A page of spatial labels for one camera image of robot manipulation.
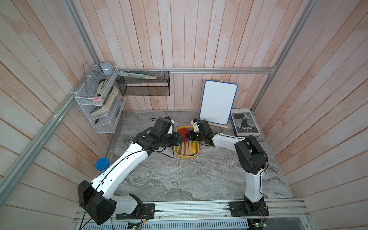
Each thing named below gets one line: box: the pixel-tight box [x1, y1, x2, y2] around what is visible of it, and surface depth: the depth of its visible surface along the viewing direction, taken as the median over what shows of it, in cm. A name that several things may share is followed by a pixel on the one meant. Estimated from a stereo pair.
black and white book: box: [230, 108, 261, 138], surface depth 109 cm
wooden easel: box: [207, 122, 229, 134], surface depth 103 cm
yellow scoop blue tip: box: [191, 140, 197, 156], surface depth 93 cm
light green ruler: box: [118, 70, 158, 80], surface depth 93 cm
